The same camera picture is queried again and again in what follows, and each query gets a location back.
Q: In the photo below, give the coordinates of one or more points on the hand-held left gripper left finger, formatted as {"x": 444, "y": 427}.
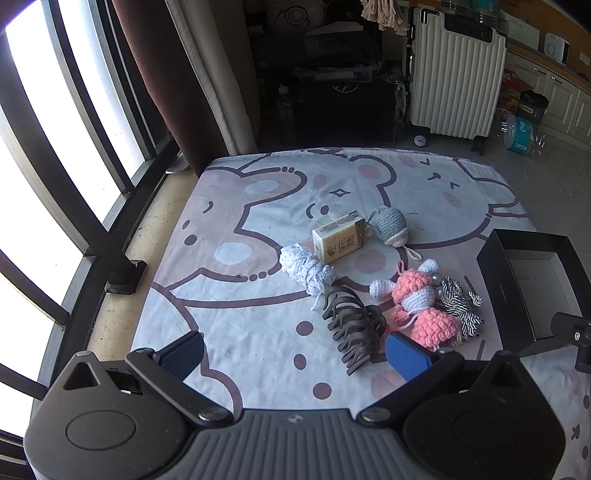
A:
{"x": 182, "y": 357}

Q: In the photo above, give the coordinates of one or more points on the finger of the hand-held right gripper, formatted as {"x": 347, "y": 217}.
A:
{"x": 579, "y": 332}

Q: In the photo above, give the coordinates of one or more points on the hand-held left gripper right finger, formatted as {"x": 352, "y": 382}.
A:
{"x": 408, "y": 360}

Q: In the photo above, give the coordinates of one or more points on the pink crochet ball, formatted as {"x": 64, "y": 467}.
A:
{"x": 434, "y": 325}

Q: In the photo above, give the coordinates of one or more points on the brown hair claw clip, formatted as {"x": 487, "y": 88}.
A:
{"x": 351, "y": 327}

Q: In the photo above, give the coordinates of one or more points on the pink white crochet doll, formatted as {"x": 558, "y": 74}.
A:
{"x": 408, "y": 286}

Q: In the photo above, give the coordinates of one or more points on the black cardboard box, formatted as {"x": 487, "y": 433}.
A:
{"x": 498, "y": 286}

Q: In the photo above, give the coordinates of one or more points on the grey crochet toy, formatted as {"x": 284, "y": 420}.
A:
{"x": 390, "y": 226}

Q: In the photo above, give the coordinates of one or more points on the white crochet lace bundle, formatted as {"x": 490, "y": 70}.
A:
{"x": 304, "y": 267}

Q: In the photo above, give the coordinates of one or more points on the yellow tissue packet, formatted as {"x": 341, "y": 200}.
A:
{"x": 339, "y": 237}

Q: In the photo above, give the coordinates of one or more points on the black window railing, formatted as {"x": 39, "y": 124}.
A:
{"x": 122, "y": 277}

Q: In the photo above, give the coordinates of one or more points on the cartoon bear printed blanket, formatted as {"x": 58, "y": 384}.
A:
{"x": 258, "y": 207}

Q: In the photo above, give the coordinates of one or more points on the large clear water bottle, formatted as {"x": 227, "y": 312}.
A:
{"x": 519, "y": 134}

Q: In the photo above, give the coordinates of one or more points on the black trash bin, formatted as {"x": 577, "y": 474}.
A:
{"x": 533, "y": 106}

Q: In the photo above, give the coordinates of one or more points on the white floor cabinets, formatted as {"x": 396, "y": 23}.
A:
{"x": 563, "y": 97}

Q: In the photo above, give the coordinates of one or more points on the red cardboard carton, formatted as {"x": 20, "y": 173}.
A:
{"x": 510, "y": 90}

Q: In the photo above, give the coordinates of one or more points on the black storage trunk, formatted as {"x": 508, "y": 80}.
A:
{"x": 346, "y": 110}

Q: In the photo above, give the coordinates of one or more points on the small brown drink bottle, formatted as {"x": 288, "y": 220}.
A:
{"x": 287, "y": 104}

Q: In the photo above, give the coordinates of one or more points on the brown curtain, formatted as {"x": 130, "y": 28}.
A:
{"x": 147, "y": 83}

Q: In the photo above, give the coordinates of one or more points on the beige curtain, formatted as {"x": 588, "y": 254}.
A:
{"x": 221, "y": 78}

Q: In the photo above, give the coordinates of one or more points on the white ribbed suitcase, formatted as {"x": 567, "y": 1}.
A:
{"x": 452, "y": 78}

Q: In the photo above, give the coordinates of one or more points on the white countertop appliance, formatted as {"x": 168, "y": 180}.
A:
{"x": 555, "y": 48}

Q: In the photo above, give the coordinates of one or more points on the white flat box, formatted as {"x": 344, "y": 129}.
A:
{"x": 519, "y": 30}

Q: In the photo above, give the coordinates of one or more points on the dark travel bag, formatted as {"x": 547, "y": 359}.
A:
{"x": 341, "y": 50}

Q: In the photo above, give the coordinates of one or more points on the pack of water bottles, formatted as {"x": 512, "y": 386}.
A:
{"x": 471, "y": 11}

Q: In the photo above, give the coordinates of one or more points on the pink round cushion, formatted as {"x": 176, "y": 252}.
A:
{"x": 291, "y": 14}

